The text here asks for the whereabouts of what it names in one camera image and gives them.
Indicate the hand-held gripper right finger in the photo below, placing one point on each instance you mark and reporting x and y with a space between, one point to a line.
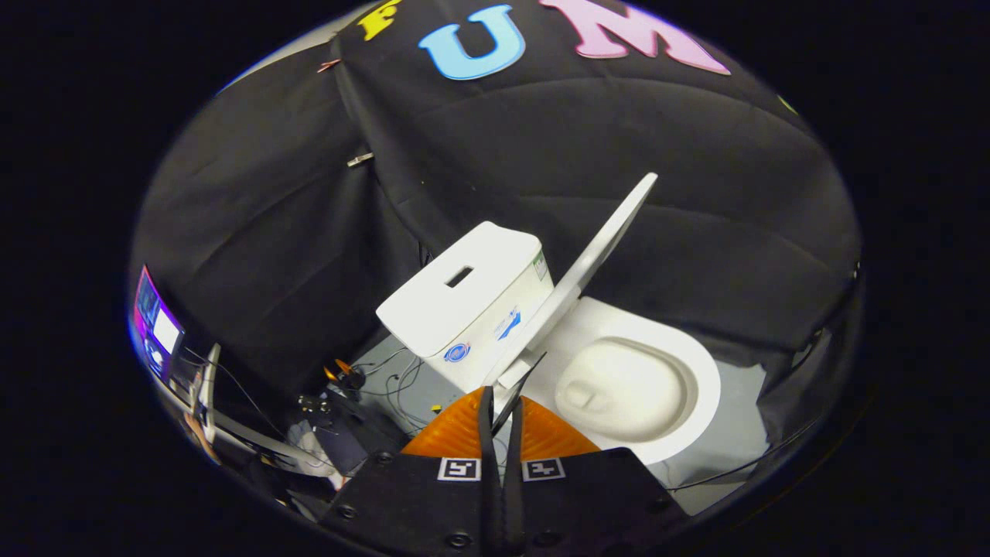
514 480

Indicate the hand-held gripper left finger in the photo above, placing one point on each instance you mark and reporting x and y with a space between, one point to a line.
487 480

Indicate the black lid pull strip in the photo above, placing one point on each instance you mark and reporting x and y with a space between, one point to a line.
526 381

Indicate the white toilet lid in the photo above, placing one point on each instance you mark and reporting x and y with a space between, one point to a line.
603 240

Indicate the white toilet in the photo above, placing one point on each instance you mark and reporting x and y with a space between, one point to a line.
464 309

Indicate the orange black gripper tool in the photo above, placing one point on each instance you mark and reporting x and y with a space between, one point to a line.
344 377

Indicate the black backdrop cloth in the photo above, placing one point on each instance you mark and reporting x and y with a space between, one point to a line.
588 155

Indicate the silver cloth clip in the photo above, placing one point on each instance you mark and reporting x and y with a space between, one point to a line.
360 159

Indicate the lit computer monitor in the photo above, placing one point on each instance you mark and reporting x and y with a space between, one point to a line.
155 325

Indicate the copper cloth clip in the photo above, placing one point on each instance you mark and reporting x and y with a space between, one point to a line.
329 64

